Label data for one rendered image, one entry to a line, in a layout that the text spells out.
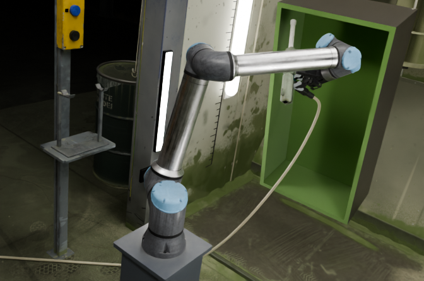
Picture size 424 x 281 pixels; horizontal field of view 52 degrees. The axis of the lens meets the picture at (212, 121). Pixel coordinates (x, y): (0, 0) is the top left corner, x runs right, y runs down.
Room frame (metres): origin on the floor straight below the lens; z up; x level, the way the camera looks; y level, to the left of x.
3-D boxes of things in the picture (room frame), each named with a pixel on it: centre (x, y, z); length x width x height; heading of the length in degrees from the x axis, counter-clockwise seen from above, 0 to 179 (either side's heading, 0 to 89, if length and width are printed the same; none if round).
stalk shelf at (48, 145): (2.05, 0.68, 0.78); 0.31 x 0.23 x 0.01; 145
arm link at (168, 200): (1.55, 0.13, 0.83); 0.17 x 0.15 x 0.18; 17
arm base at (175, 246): (1.54, 0.13, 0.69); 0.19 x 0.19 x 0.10
